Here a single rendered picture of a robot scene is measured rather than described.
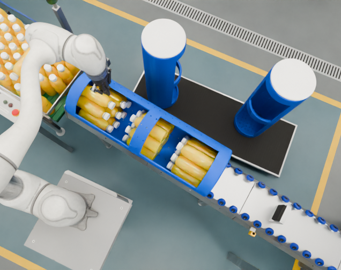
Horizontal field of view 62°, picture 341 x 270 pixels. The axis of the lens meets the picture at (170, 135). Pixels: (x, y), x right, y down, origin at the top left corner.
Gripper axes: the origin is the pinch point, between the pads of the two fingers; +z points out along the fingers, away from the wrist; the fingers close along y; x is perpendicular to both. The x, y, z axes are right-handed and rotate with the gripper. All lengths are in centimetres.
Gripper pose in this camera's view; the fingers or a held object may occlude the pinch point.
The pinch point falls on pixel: (106, 90)
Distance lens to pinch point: 138.7
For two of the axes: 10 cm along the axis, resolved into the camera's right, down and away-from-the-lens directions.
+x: -8.5, -5.2, 0.9
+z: -0.4, 2.3, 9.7
